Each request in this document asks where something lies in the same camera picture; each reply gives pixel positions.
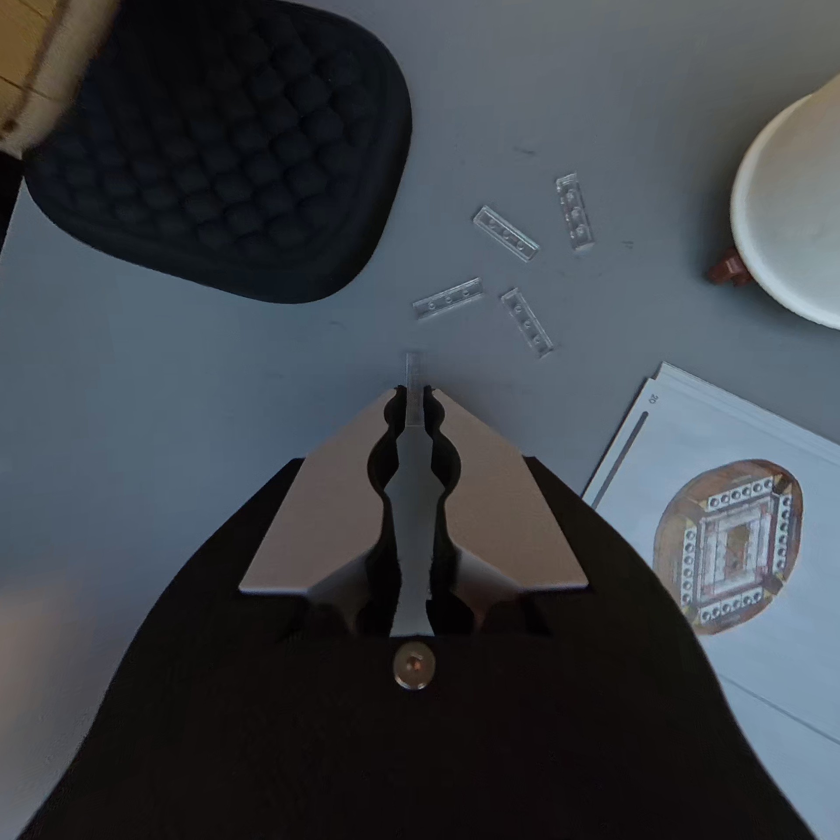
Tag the brown lego piece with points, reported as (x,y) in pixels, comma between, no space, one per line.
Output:
(727,269)

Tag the white paper cup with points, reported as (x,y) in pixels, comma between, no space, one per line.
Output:
(787,210)

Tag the black wrist rest pad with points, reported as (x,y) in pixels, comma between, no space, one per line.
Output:
(216,164)

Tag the lego instruction booklet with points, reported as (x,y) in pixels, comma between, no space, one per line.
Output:
(754,426)

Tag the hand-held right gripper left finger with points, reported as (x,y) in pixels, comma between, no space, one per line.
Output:
(308,525)

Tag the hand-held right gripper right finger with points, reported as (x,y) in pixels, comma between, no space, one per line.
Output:
(512,525)

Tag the clear lego plate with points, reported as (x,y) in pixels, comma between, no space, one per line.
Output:
(575,211)
(527,321)
(505,233)
(448,298)
(413,384)

